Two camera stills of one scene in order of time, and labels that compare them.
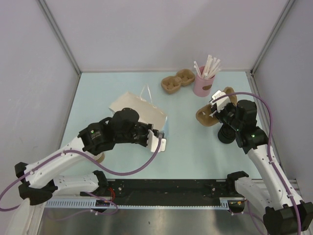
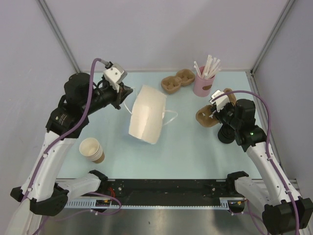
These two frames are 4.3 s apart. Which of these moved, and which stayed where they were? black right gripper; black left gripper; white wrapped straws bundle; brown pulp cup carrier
Moved: black left gripper
Stayed: black right gripper; white wrapped straws bundle; brown pulp cup carrier
